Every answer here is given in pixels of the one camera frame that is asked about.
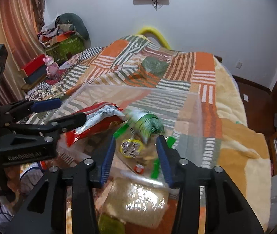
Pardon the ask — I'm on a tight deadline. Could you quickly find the green snack packet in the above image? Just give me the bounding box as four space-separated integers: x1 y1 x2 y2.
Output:
124 110 165 144

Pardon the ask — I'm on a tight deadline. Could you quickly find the white wall socket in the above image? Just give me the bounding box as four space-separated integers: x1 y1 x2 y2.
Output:
236 62 242 69

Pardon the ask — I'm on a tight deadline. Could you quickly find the pile of clothes and boxes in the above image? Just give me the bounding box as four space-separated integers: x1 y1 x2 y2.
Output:
37 13 90 63

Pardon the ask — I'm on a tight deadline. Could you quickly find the wrapped sponge cake block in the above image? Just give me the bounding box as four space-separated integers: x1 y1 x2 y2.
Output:
102 178 169 229

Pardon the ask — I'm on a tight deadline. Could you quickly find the clear plastic storage bin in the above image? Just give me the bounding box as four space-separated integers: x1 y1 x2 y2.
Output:
53 85 203 176

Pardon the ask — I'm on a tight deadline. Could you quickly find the patchwork orange bed blanket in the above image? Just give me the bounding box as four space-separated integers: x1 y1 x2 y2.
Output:
26 35 271 230

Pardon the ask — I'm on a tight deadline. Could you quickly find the pink plush toy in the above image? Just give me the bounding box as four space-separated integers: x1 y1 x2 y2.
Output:
43 55 59 79

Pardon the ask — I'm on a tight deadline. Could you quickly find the red snack packet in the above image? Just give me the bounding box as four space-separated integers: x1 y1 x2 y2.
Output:
65 101 126 147

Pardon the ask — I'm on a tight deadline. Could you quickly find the red box on nightstand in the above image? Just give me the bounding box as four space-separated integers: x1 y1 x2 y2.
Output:
20 54 47 85

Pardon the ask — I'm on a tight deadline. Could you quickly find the striped orange curtain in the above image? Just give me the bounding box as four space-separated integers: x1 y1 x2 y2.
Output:
0 0 43 105

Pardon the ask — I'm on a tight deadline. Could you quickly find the green round plastic container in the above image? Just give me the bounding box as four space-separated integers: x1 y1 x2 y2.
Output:
98 214 125 234

